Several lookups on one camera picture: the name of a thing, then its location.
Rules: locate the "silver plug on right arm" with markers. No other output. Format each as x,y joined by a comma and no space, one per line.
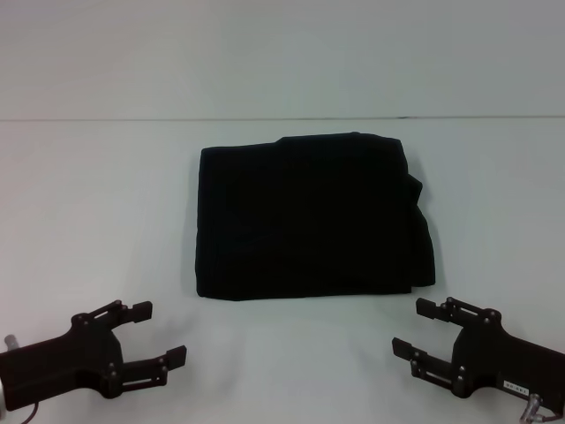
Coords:
532,407

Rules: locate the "black T-shirt with FREE print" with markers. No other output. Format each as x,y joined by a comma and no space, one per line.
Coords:
309,221

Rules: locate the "silver plug on left arm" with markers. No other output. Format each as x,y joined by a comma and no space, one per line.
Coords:
12,342

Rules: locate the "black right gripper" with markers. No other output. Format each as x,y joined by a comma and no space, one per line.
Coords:
507,358

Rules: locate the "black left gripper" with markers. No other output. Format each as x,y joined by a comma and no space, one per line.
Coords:
57,362

